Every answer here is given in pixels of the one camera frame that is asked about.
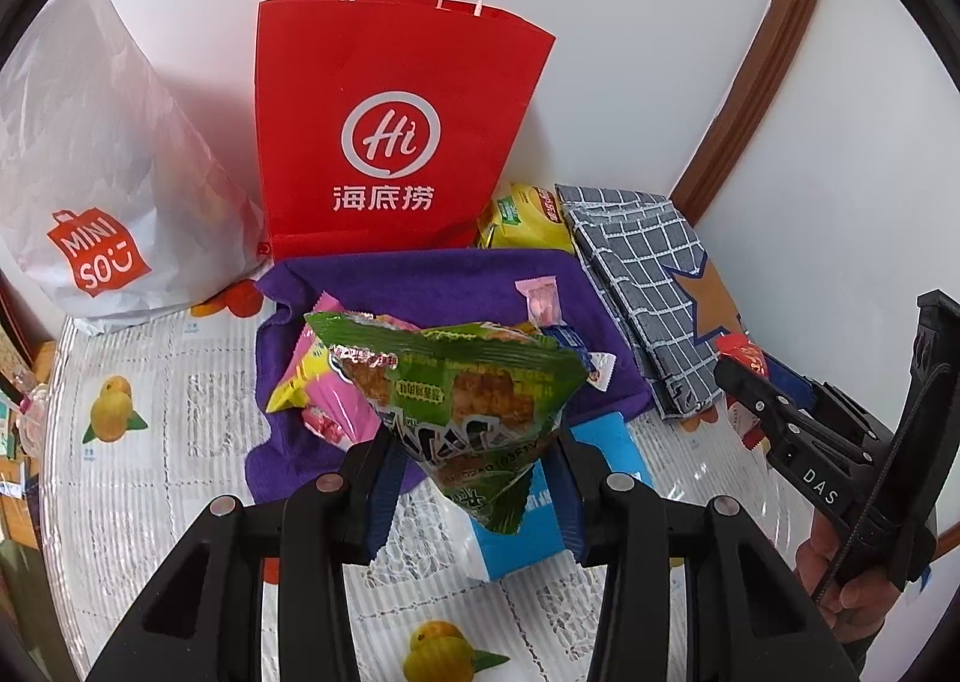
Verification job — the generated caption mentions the small pale pink packet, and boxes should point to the small pale pink packet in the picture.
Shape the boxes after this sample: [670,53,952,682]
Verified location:
[516,277,565,324]

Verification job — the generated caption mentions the purple towel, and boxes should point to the purple towel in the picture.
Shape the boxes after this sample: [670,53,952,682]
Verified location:
[244,248,653,503]

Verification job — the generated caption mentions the blue tissue pack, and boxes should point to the blue tissue pack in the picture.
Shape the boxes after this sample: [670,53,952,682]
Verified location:
[450,412,653,582]

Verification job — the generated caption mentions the yellow chips bag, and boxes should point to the yellow chips bag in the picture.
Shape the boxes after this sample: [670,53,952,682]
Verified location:
[476,183,578,252]

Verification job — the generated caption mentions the yellow magenta snack packet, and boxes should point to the yellow magenta snack packet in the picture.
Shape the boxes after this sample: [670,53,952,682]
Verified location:
[266,310,353,413]

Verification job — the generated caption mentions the fruit print tablecloth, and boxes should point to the fruit print tablecloth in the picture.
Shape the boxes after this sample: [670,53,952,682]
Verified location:
[30,277,886,682]

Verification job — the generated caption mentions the small red snack packet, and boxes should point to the small red snack packet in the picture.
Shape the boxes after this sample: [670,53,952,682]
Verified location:
[714,333,770,450]

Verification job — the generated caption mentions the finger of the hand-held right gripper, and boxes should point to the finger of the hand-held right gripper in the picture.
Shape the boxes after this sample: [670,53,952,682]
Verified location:
[712,355,807,473]
[772,361,886,444]

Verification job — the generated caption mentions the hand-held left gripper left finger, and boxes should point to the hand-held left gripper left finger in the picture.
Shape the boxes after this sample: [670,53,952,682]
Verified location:
[86,427,398,682]

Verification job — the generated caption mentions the person's right hand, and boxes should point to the person's right hand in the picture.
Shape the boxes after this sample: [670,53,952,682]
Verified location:
[795,521,935,653]

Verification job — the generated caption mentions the brown wooden door frame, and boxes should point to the brown wooden door frame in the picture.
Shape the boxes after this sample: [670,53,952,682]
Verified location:
[671,0,837,225]

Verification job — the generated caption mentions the red paper bag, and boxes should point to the red paper bag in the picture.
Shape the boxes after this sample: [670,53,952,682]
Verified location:
[255,0,557,263]

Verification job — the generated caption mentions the pink candy strip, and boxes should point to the pink candy strip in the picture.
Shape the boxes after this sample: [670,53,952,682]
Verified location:
[577,348,617,392]

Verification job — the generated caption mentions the grey checked cloth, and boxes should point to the grey checked cloth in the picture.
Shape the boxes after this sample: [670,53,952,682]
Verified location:
[555,183,773,420]

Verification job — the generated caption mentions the white plastic shopping bag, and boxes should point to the white plastic shopping bag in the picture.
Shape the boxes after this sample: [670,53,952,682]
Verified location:
[0,0,271,338]

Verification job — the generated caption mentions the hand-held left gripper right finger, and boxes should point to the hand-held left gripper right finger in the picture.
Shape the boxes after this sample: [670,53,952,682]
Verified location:
[544,430,863,682]

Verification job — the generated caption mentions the green snack packet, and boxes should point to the green snack packet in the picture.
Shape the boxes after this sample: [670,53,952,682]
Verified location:
[304,310,590,537]

